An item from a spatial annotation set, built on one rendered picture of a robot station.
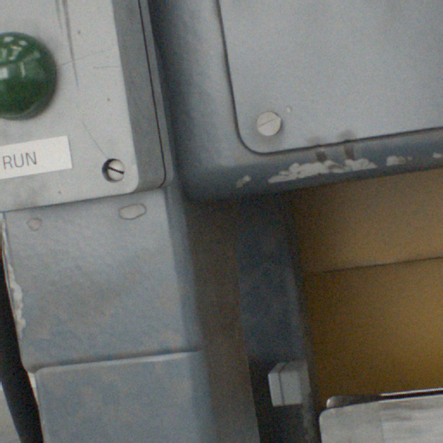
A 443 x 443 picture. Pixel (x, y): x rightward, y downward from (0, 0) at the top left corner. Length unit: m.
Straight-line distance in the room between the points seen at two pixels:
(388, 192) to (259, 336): 0.11
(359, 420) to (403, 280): 0.15
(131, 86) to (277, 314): 0.27
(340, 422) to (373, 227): 0.13
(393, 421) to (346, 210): 0.14
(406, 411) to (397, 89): 0.22
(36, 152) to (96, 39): 0.04
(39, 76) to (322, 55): 0.10
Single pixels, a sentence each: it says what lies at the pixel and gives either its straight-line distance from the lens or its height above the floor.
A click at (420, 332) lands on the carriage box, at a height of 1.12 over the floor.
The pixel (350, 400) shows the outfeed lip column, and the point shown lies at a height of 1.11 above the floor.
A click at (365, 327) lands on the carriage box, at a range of 0.72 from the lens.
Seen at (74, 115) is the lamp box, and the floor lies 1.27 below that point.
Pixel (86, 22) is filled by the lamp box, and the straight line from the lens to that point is 0.39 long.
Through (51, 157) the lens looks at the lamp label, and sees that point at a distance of 0.40.
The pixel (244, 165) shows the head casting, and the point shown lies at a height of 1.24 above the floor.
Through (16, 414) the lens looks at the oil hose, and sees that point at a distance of 0.50.
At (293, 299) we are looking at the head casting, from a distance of 0.64.
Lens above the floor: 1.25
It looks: 3 degrees down
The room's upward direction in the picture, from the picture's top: 9 degrees counter-clockwise
